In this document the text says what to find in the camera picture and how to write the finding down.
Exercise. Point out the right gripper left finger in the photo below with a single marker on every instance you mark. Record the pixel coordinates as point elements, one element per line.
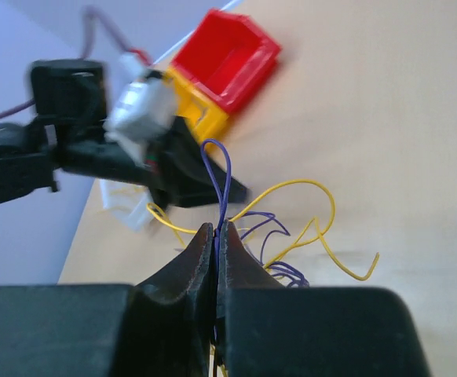
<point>160,327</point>

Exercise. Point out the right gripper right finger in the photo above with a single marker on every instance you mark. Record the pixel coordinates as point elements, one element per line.
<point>266,329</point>

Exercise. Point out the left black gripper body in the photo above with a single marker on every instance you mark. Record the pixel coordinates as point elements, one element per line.
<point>87,153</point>

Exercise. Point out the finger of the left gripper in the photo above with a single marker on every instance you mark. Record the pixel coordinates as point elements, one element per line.
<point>182,178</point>

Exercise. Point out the yellow plastic bin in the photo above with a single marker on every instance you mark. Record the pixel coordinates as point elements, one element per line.
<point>204,118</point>

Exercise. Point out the white plastic bin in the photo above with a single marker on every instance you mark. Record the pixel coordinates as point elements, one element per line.
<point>126,202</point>

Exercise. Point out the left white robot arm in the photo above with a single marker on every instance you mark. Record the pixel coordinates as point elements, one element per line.
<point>69,94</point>

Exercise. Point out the red plastic bin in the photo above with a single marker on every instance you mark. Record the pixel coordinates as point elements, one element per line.
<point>228,57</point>

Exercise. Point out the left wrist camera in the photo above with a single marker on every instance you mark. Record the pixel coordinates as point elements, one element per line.
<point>144,111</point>

